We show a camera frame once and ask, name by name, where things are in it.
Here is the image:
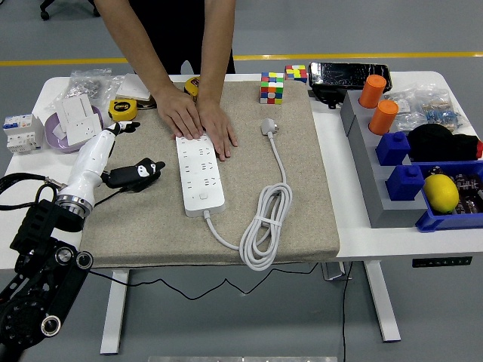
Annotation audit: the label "black stand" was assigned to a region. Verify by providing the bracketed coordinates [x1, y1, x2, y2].
[308, 87, 348, 110]

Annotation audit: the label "white circuit breaker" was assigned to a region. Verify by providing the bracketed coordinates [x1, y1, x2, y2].
[2, 114, 45, 155]

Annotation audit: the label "black office chair base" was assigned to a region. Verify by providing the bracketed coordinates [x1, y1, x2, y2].
[39, 0, 102, 20]

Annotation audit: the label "yellow tape measure red label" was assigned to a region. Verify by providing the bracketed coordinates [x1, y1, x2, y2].
[183, 76, 202, 102]

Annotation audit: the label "clear bag of screws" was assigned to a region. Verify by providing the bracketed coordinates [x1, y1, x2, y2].
[69, 67, 125, 109]

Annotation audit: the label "white wall socket panel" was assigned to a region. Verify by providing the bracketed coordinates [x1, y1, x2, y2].
[64, 115, 106, 147]

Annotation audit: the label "white switch panel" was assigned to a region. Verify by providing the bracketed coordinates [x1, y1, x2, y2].
[54, 94, 95, 127]

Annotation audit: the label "purple bowl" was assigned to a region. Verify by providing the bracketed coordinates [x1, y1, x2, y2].
[44, 104, 110, 155]

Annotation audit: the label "clear bag of small parts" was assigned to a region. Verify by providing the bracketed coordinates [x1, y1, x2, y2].
[384, 90, 423, 133]

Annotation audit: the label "black cloth bundle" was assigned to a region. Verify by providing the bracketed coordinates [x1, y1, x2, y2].
[406, 123, 483, 163]

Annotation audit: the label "person's left hand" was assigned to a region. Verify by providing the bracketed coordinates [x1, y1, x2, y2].
[195, 98, 239, 162]

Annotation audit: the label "clear bag of resistors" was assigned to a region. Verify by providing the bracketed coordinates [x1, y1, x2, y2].
[414, 84, 475, 135]

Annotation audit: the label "white table leg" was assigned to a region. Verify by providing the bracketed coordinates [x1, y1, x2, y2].
[100, 268, 131, 355]
[362, 259, 401, 343]

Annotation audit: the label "grey-brown mat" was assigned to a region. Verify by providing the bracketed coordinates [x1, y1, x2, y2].
[78, 80, 340, 269]

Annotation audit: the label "grey stepped block base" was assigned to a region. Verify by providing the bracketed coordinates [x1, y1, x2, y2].
[340, 89, 429, 229]

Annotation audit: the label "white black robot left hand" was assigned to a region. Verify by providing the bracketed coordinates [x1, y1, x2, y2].
[56, 120, 166, 205]

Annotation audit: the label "blue block with knob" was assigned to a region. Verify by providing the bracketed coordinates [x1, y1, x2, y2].
[375, 130, 411, 167]
[384, 164, 426, 203]

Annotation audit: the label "grey box under table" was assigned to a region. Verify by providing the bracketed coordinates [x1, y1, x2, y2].
[320, 262, 354, 282]

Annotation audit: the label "white power cord with plug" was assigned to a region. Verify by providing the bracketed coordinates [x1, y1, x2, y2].
[202, 117, 294, 272]

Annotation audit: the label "black table control panel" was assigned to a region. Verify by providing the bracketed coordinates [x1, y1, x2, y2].
[411, 256, 473, 268]

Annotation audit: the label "black hanging cable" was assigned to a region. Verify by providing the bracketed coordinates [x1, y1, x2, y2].
[341, 262, 354, 362]

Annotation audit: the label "orange cylinder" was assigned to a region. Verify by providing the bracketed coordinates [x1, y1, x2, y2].
[358, 74, 388, 109]
[368, 100, 400, 136]

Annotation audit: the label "white power strip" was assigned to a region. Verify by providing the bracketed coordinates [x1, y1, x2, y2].
[175, 131, 226, 218]

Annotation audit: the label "thin black adapter cord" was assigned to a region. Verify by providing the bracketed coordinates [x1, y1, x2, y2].
[88, 187, 320, 302]

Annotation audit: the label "yellow lemon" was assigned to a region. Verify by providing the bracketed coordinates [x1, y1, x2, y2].
[422, 173, 460, 215]

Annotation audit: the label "black plug adapter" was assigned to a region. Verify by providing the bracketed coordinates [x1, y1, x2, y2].
[107, 171, 155, 192]

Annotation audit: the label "glossy black wrapped box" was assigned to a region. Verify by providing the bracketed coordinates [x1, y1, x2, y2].
[308, 62, 393, 91]

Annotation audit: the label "colourful puzzle cube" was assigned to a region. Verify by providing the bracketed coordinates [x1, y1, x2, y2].
[259, 71, 285, 106]
[284, 64, 309, 84]

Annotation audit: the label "dark cylindrical components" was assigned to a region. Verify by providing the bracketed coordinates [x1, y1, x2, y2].
[426, 167, 483, 216]

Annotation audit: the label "blue plastic bin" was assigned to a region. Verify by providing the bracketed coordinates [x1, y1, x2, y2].
[409, 160, 483, 233]

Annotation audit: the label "person's right hand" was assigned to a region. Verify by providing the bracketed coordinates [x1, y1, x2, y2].
[155, 85, 207, 140]

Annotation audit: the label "white wall switch plate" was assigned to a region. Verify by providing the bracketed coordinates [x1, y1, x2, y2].
[115, 73, 154, 103]

